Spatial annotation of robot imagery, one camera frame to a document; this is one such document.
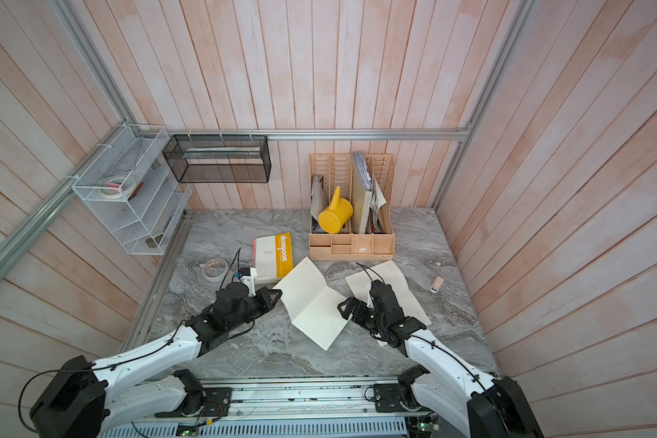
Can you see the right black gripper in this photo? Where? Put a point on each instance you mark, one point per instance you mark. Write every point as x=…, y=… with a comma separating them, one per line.
x=359, y=317

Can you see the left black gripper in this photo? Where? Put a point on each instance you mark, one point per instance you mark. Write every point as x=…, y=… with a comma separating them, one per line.
x=262, y=295

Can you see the cream notebook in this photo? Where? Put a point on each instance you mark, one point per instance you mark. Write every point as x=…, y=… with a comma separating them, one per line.
x=389, y=272

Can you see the white orange notebook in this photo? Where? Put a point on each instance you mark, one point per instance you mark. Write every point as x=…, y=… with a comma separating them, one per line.
x=273, y=258
x=311, y=304

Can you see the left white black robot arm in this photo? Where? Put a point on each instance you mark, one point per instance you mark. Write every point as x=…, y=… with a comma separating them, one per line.
x=88, y=398

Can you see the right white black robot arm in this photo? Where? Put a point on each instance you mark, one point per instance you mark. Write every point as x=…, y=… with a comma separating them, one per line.
x=465, y=383

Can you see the clear tape roll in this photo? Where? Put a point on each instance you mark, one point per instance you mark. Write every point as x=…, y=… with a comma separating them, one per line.
x=215, y=269

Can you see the papers in organizer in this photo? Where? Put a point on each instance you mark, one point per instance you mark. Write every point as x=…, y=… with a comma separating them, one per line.
x=376, y=203

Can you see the small pink eraser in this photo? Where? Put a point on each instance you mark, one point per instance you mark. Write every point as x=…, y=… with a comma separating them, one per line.
x=437, y=284

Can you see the yellow watering can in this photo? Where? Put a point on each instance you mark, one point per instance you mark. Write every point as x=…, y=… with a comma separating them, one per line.
x=338, y=213

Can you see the beige desk organizer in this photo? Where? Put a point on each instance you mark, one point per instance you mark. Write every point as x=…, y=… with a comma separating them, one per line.
x=332, y=170

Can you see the cream book in organizer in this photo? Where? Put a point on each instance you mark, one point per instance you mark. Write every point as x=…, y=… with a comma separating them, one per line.
x=361, y=194

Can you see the tape roll on shelf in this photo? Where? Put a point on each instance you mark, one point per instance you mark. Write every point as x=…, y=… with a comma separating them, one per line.
x=120, y=186

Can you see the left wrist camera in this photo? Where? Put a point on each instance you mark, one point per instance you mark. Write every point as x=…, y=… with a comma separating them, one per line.
x=248, y=276

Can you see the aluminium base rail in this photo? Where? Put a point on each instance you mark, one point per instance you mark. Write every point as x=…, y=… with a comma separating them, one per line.
x=361, y=406

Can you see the white wire shelf rack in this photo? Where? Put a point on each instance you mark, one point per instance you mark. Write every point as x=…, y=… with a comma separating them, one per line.
x=143, y=224

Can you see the black mesh wall basket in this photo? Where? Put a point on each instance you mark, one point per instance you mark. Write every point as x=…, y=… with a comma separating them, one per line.
x=218, y=158

